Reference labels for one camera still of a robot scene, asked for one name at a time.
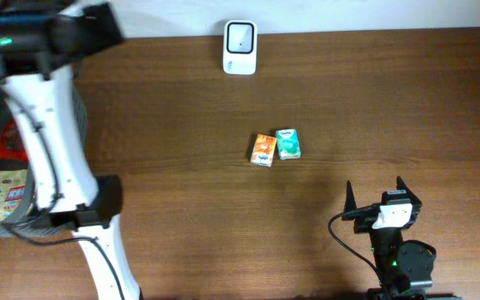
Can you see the teal tissue pack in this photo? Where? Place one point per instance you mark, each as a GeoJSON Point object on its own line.
{"type": "Point", "coordinates": [288, 145]}

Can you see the white barcode scanner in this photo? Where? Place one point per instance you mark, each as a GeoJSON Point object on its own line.
{"type": "Point", "coordinates": [240, 46]}

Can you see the red snack bag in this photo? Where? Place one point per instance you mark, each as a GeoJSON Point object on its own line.
{"type": "Point", "coordinates": [11, 144]}

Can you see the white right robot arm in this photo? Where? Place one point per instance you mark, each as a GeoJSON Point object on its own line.
{"type": "Point", "coordinates": [404, 268]}

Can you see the orange tissue pack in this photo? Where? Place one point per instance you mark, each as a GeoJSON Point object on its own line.
{"type": "Point", "coordinates": [263, 150]}

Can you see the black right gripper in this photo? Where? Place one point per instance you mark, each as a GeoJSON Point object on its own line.
{"type": "Point", "coordinates": [362, 225]}

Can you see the yellow snack bag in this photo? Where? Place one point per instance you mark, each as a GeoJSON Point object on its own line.
{"type": "Point", "coordinates": [12, 187]}

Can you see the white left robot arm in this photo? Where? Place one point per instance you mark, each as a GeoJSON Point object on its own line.
{"type": "Point", "coordinates": [40, 41]}

